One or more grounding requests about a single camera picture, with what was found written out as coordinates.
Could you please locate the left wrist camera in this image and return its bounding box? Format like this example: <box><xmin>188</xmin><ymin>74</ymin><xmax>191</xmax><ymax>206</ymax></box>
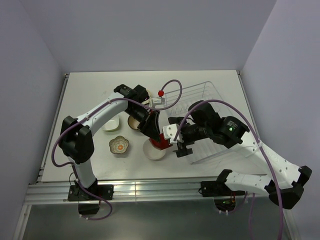
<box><xmin>149</xmin><ymin>90</ymin><xmax>166</xmax><ymax>107</ymax></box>

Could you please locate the brown rimmed beige bowl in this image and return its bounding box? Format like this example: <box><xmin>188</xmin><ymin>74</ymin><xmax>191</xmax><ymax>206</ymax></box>
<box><xmin>127</xmin><ymin>116</ymin><xmax>140</xmax><ymax>132</ymax></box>

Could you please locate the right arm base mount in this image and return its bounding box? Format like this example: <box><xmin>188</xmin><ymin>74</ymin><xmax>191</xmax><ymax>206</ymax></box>
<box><xmin>198</xmin><ymin>181</ymin><xmax>247</xmax><ymax>214</ymax></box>

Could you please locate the beige bowl with flower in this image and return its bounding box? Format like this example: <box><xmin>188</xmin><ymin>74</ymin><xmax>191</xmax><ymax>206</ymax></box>
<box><xmin>142</xmin><ymin>139</ymin><xmax>166</xmax><ymax>161</ymax></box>

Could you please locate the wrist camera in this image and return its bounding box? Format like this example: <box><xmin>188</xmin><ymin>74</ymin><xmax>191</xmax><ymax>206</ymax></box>
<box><xmin>149</xmin><ymin>90</ymin><xmax>166</xmax><ymax>107</ymax></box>
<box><xmin>162</xmin><ymin>123</ymin><xmax>184</xmax><ymax>145</ymax></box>

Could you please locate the white wire dish rack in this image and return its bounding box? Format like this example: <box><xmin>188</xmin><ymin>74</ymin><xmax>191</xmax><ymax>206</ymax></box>
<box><xmin>164</xmin><ymin>81</ymin><xmax>250</xmax><ymax>165</ymax></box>

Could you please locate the red bowl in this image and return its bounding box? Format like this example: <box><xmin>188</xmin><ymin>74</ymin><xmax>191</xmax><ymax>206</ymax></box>
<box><xmin>149</xmin><ymin>133</ymin><xmax>173</xmax><ymax>151</ymax></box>

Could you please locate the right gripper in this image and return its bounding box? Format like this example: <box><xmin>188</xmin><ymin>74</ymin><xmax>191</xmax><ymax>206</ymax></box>
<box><xmin>168</xmin><ymin>116</ymin><xmax>211</xmax><ymax>157</ymax></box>

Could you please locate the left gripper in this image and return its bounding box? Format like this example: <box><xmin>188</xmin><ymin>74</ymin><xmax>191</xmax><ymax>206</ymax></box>
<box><xmin>124</xmin><ymin>104</ymin><xmax>162</xmax><ymax>143</ymax></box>

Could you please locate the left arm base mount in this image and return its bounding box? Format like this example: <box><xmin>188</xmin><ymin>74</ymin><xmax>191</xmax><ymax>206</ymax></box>
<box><xmin>67</xmin><ymin>184</ymin><xmax>114</xmax><ymax>221</ymax></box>

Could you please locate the white square bowl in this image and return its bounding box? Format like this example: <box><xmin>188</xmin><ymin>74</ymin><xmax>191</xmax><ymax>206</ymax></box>
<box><xmin>101</xmin><ymin>115</ymin><xmax>120</xmax><ymax>132</ymax></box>

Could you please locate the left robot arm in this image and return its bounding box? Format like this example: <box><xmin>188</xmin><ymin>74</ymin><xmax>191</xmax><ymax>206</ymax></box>
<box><xmin>57</xmin><ymin>84</ymin><xmax>161</xmax><ymax>200</ymax></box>

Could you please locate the aluminium frame rail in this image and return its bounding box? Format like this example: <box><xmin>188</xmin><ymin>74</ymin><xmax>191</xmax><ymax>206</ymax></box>
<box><xmin>23</xmin><ymin>177</ymin><xmax>287</xmax><ymax>206</ymax></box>

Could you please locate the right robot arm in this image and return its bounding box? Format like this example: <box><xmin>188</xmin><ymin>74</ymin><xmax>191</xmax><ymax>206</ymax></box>
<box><xmin>162</xmin><ymin>100</ymin><xmax>312</xmax><ymax>210</ymax></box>

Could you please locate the floral leaf pattern bowl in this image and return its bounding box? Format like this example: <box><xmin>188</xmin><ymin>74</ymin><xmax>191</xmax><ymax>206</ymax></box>
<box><xmin>142</xmin><ymin>89</ymin><xmax>152</xmax><ymax>105</ymax></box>

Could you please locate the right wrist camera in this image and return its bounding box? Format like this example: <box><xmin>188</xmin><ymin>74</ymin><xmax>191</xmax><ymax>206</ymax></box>
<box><xmin>162</xmin><ymin>123</ymin><xmax>184</xmax><ymax>145</ymax></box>

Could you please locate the flower shaped patterned dish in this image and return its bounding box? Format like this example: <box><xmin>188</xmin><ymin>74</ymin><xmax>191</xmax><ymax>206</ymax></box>
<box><xmin>108</xmin><ymin>135</ymin><xmax>130</xmax><ymax>154</ymax></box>

